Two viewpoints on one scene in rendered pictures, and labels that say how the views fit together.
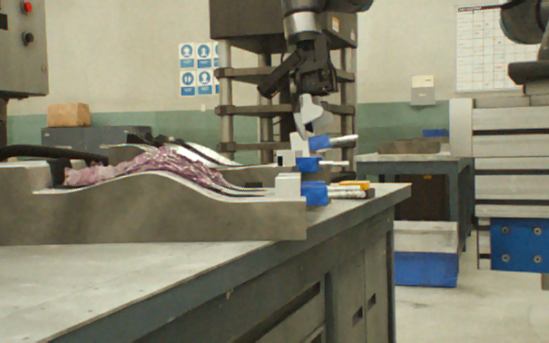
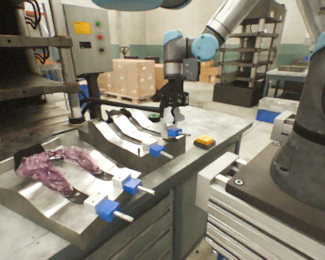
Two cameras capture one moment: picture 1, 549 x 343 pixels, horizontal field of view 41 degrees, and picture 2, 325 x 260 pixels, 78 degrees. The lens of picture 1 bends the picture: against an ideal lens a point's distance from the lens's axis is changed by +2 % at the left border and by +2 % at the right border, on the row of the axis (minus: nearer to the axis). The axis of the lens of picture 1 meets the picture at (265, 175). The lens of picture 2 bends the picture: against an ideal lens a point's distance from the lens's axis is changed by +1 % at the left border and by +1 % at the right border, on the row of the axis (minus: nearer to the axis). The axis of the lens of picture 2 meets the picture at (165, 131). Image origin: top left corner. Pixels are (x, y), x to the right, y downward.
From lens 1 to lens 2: 0.89 m
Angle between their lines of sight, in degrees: 30
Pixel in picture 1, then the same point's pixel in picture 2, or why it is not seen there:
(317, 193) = (104, 215)
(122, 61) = (197, 26)
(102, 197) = (5, 194)
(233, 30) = not seen: hidden behind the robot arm
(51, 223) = not seen: outside the picture
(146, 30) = (206, 14)
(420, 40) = not seen: hidden behind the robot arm
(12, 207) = not seen: outside the picture
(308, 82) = (170, 101)
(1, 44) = (88, 54)
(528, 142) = (242, 226)
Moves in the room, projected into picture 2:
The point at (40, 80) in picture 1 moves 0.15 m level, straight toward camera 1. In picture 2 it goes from (109, 65) to (101, 67)
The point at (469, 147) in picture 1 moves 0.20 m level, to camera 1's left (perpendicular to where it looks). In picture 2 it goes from (206, 206) to (128, 184)
